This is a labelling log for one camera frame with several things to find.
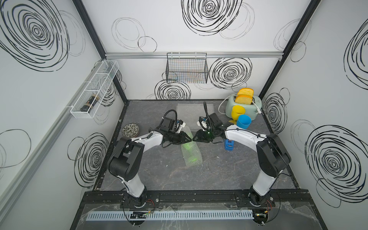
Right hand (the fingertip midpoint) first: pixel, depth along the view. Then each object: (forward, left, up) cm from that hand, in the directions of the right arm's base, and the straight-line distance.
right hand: (194, 140), depth 86 cm
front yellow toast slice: (+26, -33, +10) cm, 43 cm away
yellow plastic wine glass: (+21, -28, +4) cm, 36 cm away
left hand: (0, +3, -1) cm, 3 cm away
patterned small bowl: (+10, +45, -6) cm, 46 cm away
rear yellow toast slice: (+32, -35, +12) cm, 49 cm away
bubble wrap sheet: (+29, +3, -9) cm, 30 cm away
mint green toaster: (+22, -38, +4) cm, 44 cm away
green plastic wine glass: (-3, +3, -2) cm, 5 cm away
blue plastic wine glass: (+14, -33, +1) cm, 36 cm away
